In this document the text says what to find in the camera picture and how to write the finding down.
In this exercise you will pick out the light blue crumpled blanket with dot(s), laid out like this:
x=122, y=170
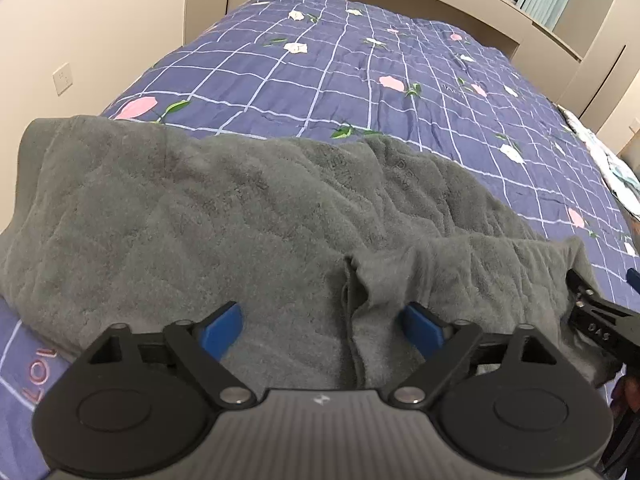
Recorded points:
x=610, y=160

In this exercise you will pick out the blue checked floral quilt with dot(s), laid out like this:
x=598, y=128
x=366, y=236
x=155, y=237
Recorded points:
x=350, y=70

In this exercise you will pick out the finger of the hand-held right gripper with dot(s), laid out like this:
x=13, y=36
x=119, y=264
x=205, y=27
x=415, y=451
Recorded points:
x=634, y=280
x=600, y=320

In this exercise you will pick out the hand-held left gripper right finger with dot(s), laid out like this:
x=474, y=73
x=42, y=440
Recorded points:
x=425, y=327

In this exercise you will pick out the grey fleece blanket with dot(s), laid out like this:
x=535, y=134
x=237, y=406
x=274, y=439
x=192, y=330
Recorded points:
x=200, y=230

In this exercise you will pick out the white wall socket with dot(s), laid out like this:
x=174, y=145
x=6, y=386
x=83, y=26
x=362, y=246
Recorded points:
x=62, y=78

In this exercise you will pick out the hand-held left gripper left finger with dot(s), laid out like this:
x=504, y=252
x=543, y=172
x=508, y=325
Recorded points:
x=222, y=327

